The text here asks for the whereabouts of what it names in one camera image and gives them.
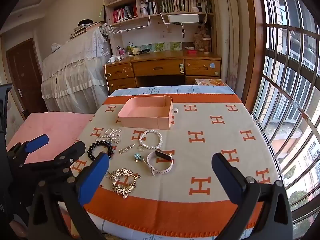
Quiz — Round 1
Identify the green plant picture strip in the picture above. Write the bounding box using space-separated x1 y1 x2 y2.
126 41 180 53

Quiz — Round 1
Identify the window with metal grille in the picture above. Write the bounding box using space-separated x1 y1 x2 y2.
251 0 320 240

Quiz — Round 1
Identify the row of shelf books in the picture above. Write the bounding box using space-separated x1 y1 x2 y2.
112 0 213 23

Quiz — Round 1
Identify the white smartwatch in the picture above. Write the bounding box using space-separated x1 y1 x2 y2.
146 149 173 176

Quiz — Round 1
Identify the tree print bed sheet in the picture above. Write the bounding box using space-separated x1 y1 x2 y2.
100 85 237 240

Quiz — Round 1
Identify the brown wooden door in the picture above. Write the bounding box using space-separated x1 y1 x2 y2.
5 38 48 120

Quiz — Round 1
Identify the black bead bracelet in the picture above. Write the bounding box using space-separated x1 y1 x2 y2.
87 141 113 161

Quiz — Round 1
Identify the stack of books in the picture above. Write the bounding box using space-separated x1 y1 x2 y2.
69 22 104 40

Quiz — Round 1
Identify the pink blanket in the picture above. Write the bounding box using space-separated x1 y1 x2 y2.
6 112 96 238

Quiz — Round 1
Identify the food cover book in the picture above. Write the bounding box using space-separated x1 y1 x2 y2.
195 78 228 87

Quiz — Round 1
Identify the teal flower keychain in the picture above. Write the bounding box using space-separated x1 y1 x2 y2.
134 145 146 163

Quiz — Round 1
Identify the white plastic tray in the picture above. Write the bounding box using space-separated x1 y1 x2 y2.
167 14 200 23

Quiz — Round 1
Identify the wooden bookshelf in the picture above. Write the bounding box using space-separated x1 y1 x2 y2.
102 0 215 55

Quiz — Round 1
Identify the white pearl bracelet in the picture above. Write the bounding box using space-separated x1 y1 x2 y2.
138 129 163 149

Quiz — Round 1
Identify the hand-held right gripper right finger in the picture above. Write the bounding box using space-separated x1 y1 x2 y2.
211 152 293 240

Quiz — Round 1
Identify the orange and beige patterned blanket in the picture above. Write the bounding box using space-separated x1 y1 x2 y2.
64 93 280 238

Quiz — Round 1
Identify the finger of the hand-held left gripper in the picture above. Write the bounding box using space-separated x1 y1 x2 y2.
7 134 49 168
22 141 86 180

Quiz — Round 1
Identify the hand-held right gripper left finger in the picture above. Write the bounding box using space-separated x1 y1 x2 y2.
27 152 110 240

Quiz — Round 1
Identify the rhinestone bar hair clip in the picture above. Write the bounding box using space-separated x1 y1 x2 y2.
119 143 136 154

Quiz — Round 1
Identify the white cable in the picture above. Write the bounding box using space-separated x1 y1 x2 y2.
104 60 112 97

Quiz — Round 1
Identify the pink storage box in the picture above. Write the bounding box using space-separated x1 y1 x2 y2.
117 95 178 130

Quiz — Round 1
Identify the pale floral curtain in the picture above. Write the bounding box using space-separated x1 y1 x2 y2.
211 0 250 105

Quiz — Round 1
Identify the white lace cover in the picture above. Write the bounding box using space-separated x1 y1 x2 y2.
41 25 112 114

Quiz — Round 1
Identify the pearl and gold jewelry cluster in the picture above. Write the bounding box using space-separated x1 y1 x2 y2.
96 128 122 144

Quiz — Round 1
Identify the wooden desk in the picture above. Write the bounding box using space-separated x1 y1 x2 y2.
104 50 222 95

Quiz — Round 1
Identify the floral jar with white lid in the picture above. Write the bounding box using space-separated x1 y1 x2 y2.
202 37 212 53

